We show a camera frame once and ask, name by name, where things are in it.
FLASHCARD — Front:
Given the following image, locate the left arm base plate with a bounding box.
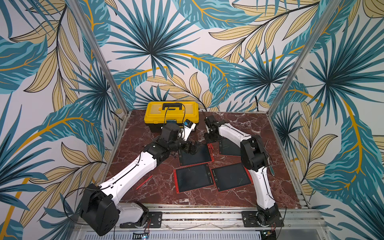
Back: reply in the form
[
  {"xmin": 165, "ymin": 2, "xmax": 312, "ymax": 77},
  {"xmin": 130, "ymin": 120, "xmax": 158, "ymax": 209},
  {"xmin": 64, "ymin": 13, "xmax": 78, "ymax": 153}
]
[{"xmin": 119, "ymin": 212, "xmax": 163, "ymax": 229}]

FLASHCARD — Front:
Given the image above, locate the writing tablet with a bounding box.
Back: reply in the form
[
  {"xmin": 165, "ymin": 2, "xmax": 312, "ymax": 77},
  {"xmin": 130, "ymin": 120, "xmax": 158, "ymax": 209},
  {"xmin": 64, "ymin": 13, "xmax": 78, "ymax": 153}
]
[
  {"xmin": 174, "ymin": 164, "xmax": 214, "ymax": 193},
  {"xmin": 219, "ymin": 138, "xmax": 241, "ymax": 157},
  {"xmin": 212, "ymin": 163, "xmax": 253, "ymax": 192},
  {"xmin": 178, "ymin": 144, "xmax": 214, "ymax": 167}
]

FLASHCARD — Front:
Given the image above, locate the right aluminium corner post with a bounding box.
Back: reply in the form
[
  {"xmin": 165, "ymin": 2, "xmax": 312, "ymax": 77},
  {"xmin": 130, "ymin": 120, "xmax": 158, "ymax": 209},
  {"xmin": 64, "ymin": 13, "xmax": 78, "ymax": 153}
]
[{"xmin": 267, "ymin": 0, "xmax": 341, "ymax": 117}]

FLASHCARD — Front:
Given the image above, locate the left aluminium corner post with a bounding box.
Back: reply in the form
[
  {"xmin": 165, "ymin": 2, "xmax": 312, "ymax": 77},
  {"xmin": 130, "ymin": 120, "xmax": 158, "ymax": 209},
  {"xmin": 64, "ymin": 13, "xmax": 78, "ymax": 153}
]
[{"xmin": 68, "ymin": 0, "xmax": 129, "ymax": 116}]

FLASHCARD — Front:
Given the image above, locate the ratchet wrench green handle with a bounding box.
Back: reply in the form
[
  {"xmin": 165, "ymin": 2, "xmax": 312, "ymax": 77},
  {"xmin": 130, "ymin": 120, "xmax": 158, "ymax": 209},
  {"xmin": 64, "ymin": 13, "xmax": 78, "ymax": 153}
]
[{"xmin": 269, "ymin": 164, "xmax": 275, "ymax": 176}]

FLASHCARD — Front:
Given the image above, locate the red stylus near left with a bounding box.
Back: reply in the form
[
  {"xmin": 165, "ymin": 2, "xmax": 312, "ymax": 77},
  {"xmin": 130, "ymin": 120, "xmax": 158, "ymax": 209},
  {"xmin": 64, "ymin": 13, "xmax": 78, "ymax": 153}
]
[{"xmin": 136, "ymin": 175, "xmax": 153, "ymax": 190}]

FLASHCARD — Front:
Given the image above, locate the yellow black toolbox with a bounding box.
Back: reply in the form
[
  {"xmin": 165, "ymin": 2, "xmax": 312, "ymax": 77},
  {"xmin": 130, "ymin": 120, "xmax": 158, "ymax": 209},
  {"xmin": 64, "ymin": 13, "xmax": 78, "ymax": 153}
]
[{"xmin": 144, "ymin": 102, "xmax": 200, "ymax": 133}]

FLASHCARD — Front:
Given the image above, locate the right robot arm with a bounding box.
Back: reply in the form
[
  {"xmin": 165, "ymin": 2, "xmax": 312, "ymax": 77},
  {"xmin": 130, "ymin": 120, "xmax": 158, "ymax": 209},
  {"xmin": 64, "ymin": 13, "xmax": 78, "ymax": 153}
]
[{"xmin": 204, "ymin": 116, "xmax": 284, "ymax": 228}]

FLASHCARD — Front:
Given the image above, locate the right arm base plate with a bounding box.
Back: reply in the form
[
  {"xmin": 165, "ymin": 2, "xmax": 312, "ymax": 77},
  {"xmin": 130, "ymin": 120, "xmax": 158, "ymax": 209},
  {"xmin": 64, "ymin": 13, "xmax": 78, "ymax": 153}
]
[{"xmin": 241, "ymin": 211, "xmax": 284, "ymax": 228}]

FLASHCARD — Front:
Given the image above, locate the aluminium frame rail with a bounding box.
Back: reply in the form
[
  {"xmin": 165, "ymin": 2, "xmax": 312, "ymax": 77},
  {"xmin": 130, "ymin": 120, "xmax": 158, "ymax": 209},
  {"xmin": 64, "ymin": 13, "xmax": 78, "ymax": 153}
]
[{"xmin": 71, "ymin": 205, "xmax": 330, "ymax": 240}]

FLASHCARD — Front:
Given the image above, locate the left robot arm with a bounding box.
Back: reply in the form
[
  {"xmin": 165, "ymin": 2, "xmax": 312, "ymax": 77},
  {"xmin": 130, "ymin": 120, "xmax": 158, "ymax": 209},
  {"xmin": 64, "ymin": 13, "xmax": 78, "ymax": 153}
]
[{"xmin": 80, "ymin": 120, "xmax": 197, "ymax": 236}]

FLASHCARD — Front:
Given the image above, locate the aluminium corner post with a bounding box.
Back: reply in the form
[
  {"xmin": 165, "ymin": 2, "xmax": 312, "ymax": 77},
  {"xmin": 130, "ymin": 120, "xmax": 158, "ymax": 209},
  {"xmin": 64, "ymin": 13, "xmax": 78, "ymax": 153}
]
[
  {"xmin": 68, "ymin": 0, "xmax": 129, "ymax": 116},
  {"xmin": 267, "ymin": 0, "xmax": 341, "ymax": 117}
]

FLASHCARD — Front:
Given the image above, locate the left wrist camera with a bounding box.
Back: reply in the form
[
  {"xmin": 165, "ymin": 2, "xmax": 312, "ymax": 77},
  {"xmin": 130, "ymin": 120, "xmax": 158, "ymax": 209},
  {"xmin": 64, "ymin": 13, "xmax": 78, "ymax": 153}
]
[{"xmin": 180, "ymin": 120, "xmax": 196, "ymax": 141}]

